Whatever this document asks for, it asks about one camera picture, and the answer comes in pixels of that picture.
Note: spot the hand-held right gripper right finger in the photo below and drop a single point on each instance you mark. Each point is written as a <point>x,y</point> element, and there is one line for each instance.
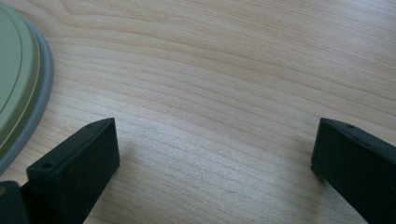
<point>358,161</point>

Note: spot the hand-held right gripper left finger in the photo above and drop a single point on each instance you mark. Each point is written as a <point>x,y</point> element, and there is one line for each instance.
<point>71,174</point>

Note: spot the green round plate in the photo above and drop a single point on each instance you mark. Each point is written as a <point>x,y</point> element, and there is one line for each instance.
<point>15,77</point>

